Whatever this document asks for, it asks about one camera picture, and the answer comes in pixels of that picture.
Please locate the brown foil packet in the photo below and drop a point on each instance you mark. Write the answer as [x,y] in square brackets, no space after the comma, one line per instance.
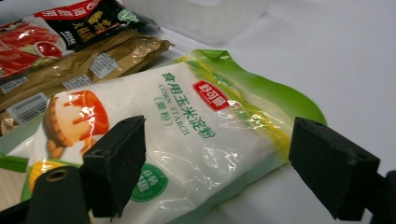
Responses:
[77,67]

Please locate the white green corn starch bag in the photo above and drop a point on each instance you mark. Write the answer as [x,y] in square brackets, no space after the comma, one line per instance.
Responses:
[202,140]

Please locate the red black hot pot packet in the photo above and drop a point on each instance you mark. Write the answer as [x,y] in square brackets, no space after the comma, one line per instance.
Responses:
[31,40]

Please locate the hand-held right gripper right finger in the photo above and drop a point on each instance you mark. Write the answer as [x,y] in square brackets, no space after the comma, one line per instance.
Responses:
[333,168]

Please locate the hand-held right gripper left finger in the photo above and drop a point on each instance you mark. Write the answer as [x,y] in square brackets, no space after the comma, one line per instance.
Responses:
[115,165]

